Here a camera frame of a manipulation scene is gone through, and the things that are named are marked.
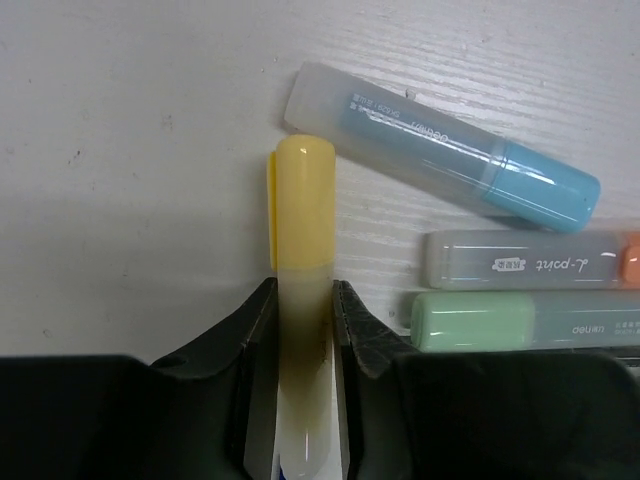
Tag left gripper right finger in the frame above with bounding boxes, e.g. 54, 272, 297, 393
332, 281, 639, 479

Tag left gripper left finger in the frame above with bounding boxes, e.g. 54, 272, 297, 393
1, 278, 278, 479

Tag yellow cap highlighter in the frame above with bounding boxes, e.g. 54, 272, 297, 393
267, 134, 336, 479

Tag green cap highlighter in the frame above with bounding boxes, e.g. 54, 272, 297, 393
411, 290, 639, 352

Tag orange cap highlighter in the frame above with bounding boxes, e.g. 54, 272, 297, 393
424, 230, 639, 291

